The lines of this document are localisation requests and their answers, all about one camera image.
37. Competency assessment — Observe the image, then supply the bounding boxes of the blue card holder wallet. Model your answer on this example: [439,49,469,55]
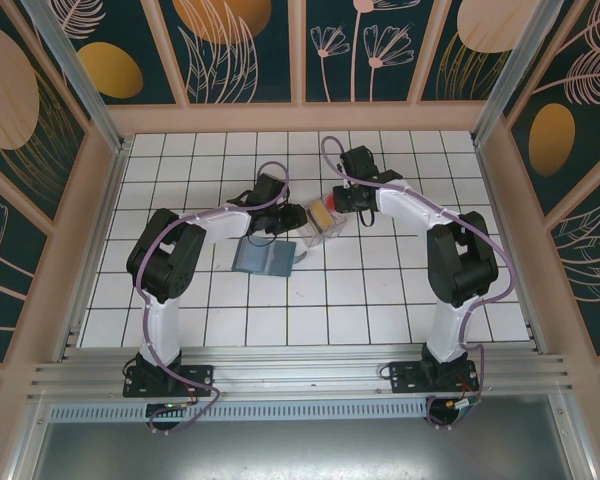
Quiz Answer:
[229,236,313,279]

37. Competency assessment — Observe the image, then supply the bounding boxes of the gold card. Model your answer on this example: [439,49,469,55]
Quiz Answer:
[305,199,335,235]

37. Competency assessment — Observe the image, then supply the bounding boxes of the grey metal sheet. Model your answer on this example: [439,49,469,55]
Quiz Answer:
[27,419,581,480]

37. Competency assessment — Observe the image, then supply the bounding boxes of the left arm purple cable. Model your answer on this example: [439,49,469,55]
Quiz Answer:
[135,160,291,437]

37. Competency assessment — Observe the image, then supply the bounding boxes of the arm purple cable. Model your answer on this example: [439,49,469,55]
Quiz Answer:
[135,160,291,437]
[321,134,511,431]

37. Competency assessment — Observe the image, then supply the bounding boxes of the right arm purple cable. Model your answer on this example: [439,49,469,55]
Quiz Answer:
[321,134,511,431]

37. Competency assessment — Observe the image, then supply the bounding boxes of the aluminium side rail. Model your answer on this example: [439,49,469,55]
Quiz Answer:
[474,144,549,354]
[54,147,131,364]

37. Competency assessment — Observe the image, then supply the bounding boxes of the aluminium mounting rail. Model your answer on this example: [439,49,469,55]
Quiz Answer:
[27,344,576,407]

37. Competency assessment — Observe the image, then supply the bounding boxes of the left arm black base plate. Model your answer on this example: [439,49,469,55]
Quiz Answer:
[123,363,215,399]

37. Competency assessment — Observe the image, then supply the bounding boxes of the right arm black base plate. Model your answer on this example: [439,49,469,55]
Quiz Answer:
[388,360,481,396]

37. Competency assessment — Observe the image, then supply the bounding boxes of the grey slotted cable duct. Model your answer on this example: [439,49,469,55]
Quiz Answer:
[44,397,431,425]

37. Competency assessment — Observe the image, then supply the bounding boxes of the aluminium corner post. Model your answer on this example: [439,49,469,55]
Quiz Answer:
[472,0,556,149]
[19,0,131,154]

